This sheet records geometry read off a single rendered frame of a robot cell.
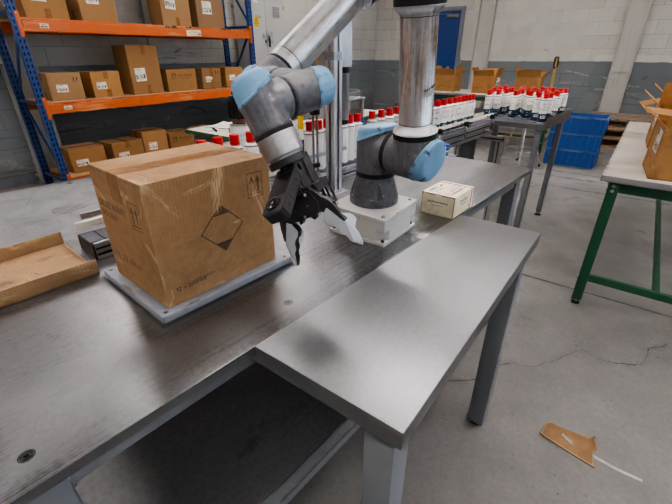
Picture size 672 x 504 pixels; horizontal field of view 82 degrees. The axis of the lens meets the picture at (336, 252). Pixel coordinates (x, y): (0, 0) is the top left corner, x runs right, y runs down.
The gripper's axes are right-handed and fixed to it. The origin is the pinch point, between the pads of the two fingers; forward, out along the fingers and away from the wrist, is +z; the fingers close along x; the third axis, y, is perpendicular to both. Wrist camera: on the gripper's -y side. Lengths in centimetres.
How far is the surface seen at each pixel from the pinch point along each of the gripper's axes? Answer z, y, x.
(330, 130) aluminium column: -25, 80, 24
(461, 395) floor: 100, 77, 16
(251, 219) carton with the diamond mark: -11.3, 11.5, 21.5
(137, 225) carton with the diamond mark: -20.6, -9.2, 30.6
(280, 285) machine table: 5.7, 9.6, 21.3
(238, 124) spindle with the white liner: -44, 80, 61
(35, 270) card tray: -22, -8, 76
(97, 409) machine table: 2.9, -33.3, 29.9
